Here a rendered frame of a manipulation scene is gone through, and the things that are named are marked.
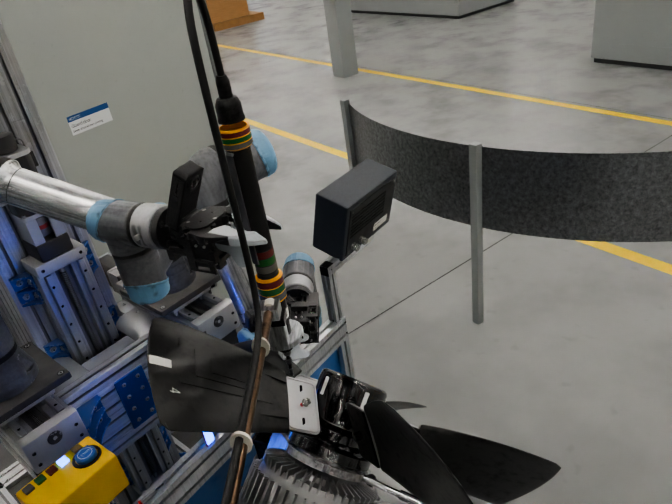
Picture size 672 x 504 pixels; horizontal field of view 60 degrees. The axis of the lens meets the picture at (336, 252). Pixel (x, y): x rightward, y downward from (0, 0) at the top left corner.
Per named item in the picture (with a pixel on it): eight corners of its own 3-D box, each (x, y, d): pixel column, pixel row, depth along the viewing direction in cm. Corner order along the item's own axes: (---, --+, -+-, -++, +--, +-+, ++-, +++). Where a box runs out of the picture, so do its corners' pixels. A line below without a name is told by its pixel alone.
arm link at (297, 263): (317, 275, 146) (312, 247, 142) (317, 301, 136) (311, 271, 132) (287, 279, 146) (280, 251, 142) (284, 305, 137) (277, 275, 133)
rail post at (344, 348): (368, 505, 216) (340, 344, 176) (359, 500, 218) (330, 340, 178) (374, 497, 219) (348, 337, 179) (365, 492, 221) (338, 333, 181)
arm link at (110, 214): (124, 230, 107) (108, 189, 102) (169, 237, 102) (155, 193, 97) (92, 253, 101) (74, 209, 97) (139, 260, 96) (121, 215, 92)
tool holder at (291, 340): (301, 357, 91) (290, 308, 86) (258, 361, 92) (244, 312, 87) (305, 322, 99) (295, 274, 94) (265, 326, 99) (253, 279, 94)
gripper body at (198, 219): (246, 250, 95) (189, 242, 100) (234, 203, 90) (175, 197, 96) (219, 276, 89) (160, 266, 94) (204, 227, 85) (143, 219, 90)
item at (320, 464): (376, 483, 98) (380, 471, 99) (337, 481, 87) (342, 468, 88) (312, 449, 106) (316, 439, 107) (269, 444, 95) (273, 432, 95)
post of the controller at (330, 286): (337, 323, 173) (327, 268, 163) (329, 320, 174) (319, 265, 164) (342, 317, 175) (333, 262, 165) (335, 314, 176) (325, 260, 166)
